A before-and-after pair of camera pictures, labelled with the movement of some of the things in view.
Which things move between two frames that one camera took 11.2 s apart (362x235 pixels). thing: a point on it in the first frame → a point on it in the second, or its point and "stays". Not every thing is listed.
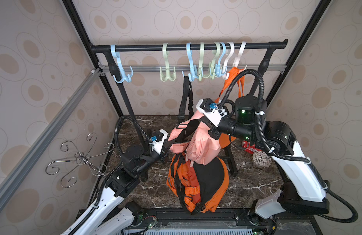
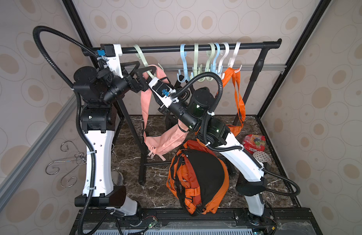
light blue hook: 192,68 → 183,52
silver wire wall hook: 82,157 stays
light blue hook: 220,69 → 213,66
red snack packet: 249,148 stays
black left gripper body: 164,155 → 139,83
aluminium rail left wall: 88,82 stays
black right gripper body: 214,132 → 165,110
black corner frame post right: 322,8 stays
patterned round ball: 261,159 stays
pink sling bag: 191,137 → 160,142
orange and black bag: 200,188 stays
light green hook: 163,78 → 140,54
